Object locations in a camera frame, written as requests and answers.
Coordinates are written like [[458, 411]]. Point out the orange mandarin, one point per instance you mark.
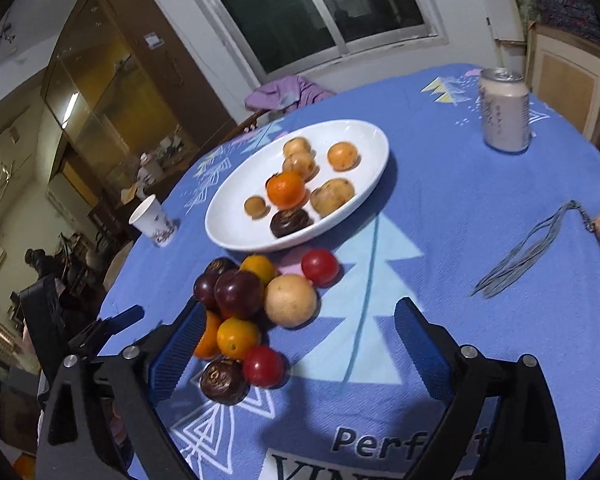
[[285, 189], [209, 337]]

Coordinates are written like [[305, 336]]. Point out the wooden glass cabinet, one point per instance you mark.
[[130, 85]]

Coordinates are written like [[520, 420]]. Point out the small tan longan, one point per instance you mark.
[[255, 206]]

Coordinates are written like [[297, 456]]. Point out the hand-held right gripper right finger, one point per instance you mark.
[[420, 355]]

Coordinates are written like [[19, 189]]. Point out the purple cloth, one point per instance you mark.
[[285, 92]]

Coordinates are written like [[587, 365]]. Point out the white beverage can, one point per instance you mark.
[[505, 115]]

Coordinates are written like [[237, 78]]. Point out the yellow round fruit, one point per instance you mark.
[[238, 337], [260, 267]]

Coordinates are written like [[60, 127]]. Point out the light wooden picture frame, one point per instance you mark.
[[565, 80]]

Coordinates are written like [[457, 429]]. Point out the white oval plate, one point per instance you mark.
[[230, 220]]

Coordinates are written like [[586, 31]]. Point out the red tomato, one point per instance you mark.
[[263, 366], [320, 267]]

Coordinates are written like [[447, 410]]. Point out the grey tassel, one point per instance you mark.
[[522, 252]]

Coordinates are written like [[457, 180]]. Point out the window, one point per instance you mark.
[[305, 10]]

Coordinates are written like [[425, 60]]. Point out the dark red plum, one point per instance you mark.
[[204, 290], [239, 294]]

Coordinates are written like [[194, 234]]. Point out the printed white paper cup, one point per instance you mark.
[[152, 220]]

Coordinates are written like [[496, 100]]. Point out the spotted tan passion fruit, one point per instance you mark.
[[343, 156], [300, 166]]

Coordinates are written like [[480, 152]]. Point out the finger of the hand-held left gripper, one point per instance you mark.
[[125, 316]]

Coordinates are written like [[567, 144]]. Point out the paper label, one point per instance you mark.
[[155, 41]]

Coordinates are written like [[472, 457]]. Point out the oblong tan fruit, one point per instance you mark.
[[332, 196]]

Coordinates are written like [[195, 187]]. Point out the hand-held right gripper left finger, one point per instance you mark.
[[177, 355]]

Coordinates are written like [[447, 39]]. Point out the blue printed tablecloth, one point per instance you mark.
[[430, 210]]

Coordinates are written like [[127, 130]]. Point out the wooden chair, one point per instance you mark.
[[245, 125]]

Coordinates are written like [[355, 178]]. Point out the dark brown water chestnut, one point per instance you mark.
[[290, 222], [219, 265], [224, 380]]

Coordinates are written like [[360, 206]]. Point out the tan round fruit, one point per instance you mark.
[[297, 146], [290, 300]]

